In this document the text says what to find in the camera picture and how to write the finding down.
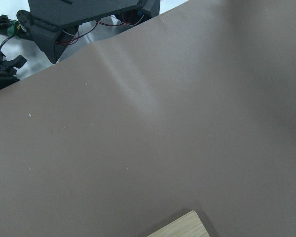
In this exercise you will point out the wooden cutting board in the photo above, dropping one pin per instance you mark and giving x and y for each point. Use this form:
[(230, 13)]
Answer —
[(189, 225)]

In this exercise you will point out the black 3D printed device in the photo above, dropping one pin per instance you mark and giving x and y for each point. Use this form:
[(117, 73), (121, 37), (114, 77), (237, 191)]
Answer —
[(52, 24)]

